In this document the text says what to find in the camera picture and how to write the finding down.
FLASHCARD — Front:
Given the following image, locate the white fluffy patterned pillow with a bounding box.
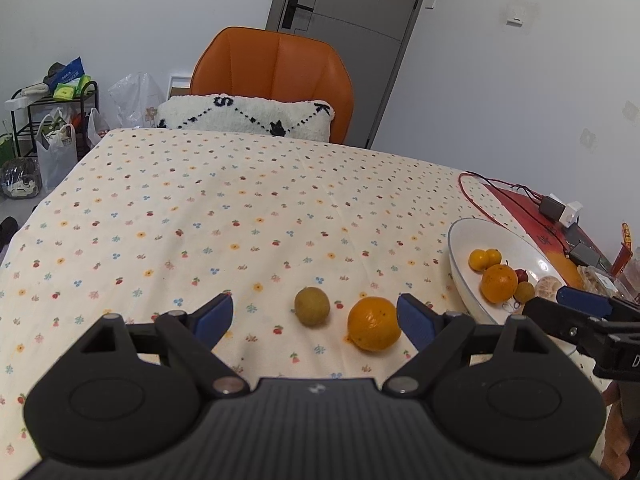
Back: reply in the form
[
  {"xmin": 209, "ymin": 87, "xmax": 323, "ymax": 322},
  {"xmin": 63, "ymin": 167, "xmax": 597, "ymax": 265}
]
[{"xmin": 156, "ymin": 93, "xmax": 335, "ymax": 143}]

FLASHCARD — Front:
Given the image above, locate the grey door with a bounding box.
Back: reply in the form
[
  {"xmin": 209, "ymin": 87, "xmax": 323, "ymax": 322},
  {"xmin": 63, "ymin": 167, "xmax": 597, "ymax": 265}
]
[{"xmin": 266, "ymin": 0, "xmax": 423, "ymax": 148}]

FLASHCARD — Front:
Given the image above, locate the brown small fruit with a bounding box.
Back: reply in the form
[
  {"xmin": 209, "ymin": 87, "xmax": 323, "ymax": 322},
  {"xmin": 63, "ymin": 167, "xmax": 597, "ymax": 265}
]
[{"xmin": 513, "ymin": 282, "xmax": 536, "ymax": 304}]

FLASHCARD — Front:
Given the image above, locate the large orange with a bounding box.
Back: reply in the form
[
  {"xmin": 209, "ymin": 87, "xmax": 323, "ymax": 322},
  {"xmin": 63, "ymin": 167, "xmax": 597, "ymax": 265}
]
[
  {"xmin": 347, "ymin": 297, "xmax": 401, "ymax": 352},
  {"xmin": 480, "ymin": 264, "xmax": 518, "ymax": 304}
]

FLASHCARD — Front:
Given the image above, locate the blue package on shelf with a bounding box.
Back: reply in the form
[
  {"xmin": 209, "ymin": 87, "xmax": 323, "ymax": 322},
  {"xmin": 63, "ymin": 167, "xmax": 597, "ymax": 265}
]
[{"xmin": 49, "ymin": 56, "xmax": 85, "ymax": 90}]

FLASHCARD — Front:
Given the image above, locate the small kumquat upper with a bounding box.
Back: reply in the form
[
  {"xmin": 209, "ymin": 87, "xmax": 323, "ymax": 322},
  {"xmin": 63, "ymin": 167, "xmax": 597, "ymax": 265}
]
[{"xmin": 485, "ymin": 248, "xmax": 502, "ymax": 268}]

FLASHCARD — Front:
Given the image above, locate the red cable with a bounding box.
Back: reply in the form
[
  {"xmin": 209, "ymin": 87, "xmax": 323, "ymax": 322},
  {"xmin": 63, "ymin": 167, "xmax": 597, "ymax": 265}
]
[{"xmin": 458, "ymin": 171, "xmax": 572, "ymax": 256}]

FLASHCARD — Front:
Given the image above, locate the red paper mat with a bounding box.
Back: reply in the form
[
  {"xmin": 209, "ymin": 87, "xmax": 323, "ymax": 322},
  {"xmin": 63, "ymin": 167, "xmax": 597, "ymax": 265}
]
[{"xmin": 486, "ymin": 183, "xmax": 584, "ymax": 289}]

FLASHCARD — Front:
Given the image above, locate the green-brown small fruit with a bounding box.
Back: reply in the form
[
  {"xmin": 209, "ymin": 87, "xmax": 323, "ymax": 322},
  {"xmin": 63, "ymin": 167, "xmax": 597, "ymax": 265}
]
[{"xmin": 294, "ymin": 287, "xmax": 330, "ymax": 327}]

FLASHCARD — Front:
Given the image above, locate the small kumquat lower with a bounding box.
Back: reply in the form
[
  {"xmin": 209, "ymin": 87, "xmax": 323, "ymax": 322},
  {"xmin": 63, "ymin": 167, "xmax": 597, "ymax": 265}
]
[{"xmin": 468, "ymin": 249, "xmax": 489, "ymax": 272}]

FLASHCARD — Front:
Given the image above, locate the dark bag on floor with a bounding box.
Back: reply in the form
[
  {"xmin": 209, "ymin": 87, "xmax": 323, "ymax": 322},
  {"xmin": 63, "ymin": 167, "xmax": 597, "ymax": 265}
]
[{"xmin": 1, "ymin": 157, "xmax": 41, "ymax": 200}]

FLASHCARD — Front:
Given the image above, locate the colourful printed plastic bag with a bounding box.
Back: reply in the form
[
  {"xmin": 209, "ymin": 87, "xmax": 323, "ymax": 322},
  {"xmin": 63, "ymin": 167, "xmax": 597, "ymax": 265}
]
[{"xmin": 86, "ymin": 107, "xmax": 111, "ymax": 148}]

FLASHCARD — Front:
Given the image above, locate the clear plastic food container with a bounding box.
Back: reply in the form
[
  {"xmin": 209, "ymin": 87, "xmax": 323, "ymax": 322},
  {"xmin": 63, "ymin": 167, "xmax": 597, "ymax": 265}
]
[{"xmin": 577, "ymin": 266, "xmax": 624, "ymax": 298}]

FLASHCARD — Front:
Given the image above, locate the small kumquat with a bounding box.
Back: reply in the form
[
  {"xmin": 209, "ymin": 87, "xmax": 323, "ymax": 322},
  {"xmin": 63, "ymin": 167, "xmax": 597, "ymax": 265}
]
[
  {"xmin": 468, "ymin": 249, "xmax": 489, "ymax": 272},
  {"xmin": 485, "ymin": 248, "xmax": 502, "ymax": 268}
]

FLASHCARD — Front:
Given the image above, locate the white power adapter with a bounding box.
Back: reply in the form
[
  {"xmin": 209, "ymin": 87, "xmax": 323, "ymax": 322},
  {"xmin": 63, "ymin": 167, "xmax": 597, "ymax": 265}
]
[{"xmin": 558, "ymin": 200, "xmax": 582, "ymax": 228}]

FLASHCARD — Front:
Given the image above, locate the orange leather chair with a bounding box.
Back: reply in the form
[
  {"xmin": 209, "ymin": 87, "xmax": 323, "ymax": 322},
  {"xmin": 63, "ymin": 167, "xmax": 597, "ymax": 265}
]
[{"xmin": 190, "ymin": 26, "xmax": 354, "ymax": 144}]

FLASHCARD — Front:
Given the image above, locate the white plastic bag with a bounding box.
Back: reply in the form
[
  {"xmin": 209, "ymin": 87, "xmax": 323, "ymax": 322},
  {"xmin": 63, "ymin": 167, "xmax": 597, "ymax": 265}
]
[{"xmin": 107, "ymin": 73, "xmax": 165, "ymax": 128}]

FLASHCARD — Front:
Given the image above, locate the black door handle lock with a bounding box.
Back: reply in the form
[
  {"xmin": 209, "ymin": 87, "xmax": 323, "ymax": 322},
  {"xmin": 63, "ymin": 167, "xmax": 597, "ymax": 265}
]
[{"xmin": 281, "ymin": 0, "xmax": 314, "ymax": 30}]

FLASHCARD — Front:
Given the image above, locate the black slipper left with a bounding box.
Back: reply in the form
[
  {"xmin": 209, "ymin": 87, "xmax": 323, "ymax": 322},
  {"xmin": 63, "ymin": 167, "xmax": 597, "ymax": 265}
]
[{"xmin": 0, "ymin": 217, "xmax": 20, "ymax": 250}]

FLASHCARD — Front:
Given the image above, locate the white plate blue rim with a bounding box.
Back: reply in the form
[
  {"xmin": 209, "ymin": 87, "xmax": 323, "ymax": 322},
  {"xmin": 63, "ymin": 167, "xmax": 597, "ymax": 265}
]
[{"xmin": 447, "ymin": 218, "xmax": 566, "ymax": 325}]

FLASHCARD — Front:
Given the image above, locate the green bag on floor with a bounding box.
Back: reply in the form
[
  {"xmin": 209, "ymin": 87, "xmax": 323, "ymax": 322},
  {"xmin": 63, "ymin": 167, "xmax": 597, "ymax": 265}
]
[{"xmin": 0, "ymin": 133, "xmax": 15, "ymax": 166}]

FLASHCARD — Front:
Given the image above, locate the white wall switch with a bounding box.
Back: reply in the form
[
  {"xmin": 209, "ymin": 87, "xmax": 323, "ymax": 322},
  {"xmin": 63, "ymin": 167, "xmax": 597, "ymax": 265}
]
[{"xmin": 506, "ymin": 4, "xmax": 527, "ymax": 28}]

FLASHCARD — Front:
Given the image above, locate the clear plastic bag with items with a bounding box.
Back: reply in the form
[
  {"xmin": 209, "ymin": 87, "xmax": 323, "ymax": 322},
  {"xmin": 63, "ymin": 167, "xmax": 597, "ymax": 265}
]
[{"xmin": 36, "ymin": 114, "xmax": 78, "ymax": 192}]

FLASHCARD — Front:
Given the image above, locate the floral patterned tablecloth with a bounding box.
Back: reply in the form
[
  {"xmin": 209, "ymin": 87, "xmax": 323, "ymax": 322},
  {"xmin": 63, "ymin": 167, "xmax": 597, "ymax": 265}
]
[{"xmin": 1, "ymin": 130, "xmax": 521, "ymax": 479}]

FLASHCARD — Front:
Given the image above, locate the black power adapter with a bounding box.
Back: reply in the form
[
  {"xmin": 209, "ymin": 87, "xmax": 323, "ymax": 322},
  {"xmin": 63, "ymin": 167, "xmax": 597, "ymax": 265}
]
[{"xmin": 538, "ymin": 196, "xmax": 565, "ymax": 223}]

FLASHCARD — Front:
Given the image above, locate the person's right hand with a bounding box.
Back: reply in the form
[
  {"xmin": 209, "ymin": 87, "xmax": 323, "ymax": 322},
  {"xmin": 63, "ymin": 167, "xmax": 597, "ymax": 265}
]
[{"xmin": 601, "ymin": 382, "xmax": 631, "ymax": 479}]

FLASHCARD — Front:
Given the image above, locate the black device box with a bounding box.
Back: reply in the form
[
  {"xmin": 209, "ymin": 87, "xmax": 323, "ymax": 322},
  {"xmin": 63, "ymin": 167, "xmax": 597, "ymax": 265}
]
[{"xmin": 568, "ymin": 242, "xmax": 611, "ymax": 272}]

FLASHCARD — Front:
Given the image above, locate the red jujube on plate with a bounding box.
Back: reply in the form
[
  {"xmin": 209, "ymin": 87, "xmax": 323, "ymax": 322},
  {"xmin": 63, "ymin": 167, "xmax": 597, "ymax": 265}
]
[{"xmin": 515, "ymin": 269, "xmax": 528, "ymax": 283}]

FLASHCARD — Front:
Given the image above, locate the black metal shelf rack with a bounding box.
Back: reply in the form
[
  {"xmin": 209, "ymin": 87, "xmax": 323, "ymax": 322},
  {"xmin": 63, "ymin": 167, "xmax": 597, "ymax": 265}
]
[{"xmin": 4, "ymin": 80, "xmax": 100, "ymax": 159}]

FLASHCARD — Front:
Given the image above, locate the peeled pomelo segment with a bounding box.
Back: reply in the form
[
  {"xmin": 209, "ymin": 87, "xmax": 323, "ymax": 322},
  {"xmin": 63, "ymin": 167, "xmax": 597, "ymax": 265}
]
[{"xmin": 535, "ymin": 275, "xmax": 564, "ymax": 302}]

